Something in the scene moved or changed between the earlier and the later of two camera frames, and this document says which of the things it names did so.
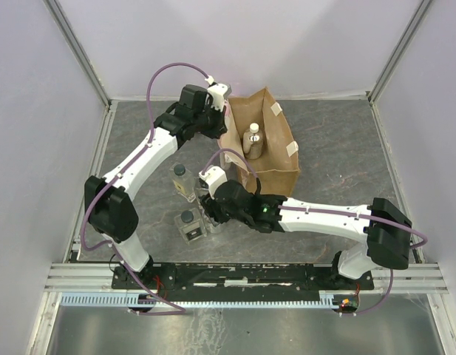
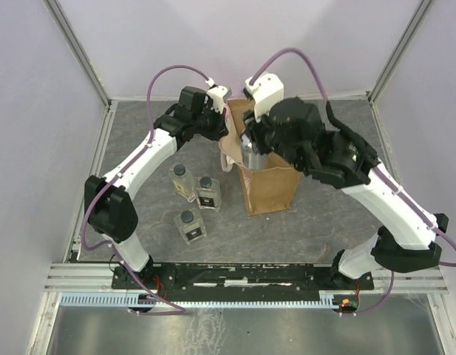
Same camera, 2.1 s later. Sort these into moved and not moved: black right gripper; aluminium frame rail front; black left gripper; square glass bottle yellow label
Moved: black right gripper
Not moved: aluminium frame rail front; square glass bottle yellow label; black left gripper
